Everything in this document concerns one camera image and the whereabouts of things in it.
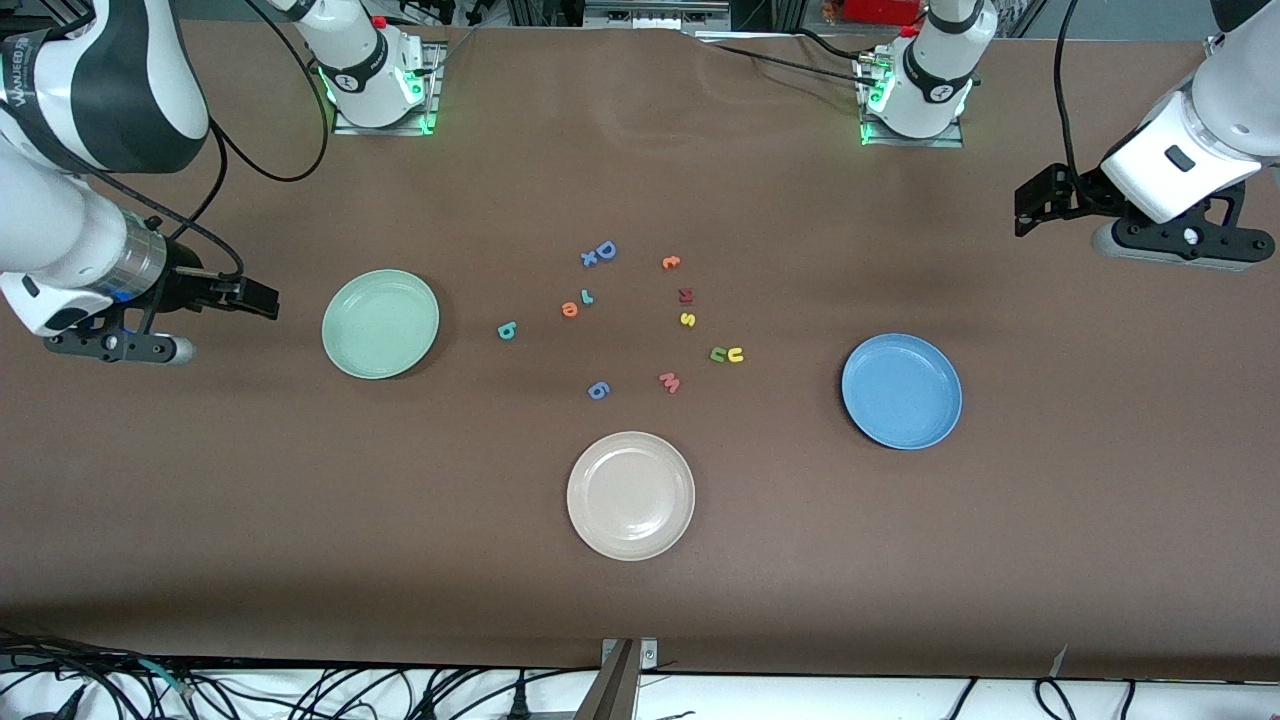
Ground pale green plate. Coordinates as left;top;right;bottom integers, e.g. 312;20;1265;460
321;269;441;381

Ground blue plate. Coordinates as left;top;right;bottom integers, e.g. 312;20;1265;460
841;333;964;451

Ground red box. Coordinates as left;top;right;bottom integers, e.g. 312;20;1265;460
845;0;921;26

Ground beige plate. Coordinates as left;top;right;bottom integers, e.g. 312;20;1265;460
566;431;697;562

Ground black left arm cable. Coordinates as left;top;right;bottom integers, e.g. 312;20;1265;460
1053;0;1087;177

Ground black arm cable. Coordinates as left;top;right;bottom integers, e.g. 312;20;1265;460
60;0;333;281
1053;0;1087;177

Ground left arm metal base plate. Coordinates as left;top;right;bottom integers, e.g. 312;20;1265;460
858;55;966;149

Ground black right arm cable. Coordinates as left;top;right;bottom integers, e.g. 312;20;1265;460
60;0;333;281

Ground short black table cable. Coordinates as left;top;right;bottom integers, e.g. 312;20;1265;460
790;28;886;63

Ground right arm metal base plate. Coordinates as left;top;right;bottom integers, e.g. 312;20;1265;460
332;42;442;136

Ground long black table cable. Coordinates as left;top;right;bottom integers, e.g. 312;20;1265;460
700;40;879;86

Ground teal cable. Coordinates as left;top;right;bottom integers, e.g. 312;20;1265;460
135;658;196;699

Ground black cable bundle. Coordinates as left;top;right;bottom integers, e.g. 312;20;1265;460
0;628;601;720

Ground grey metal frame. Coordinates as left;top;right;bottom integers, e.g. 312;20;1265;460
583;0;733;31

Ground looped black cable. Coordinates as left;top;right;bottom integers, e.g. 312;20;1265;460
1035;678;1079;720

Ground dark metal post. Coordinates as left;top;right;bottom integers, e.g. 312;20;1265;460
574;640;641;720

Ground grey metal bracket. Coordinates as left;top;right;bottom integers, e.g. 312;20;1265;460
601;638;660;673

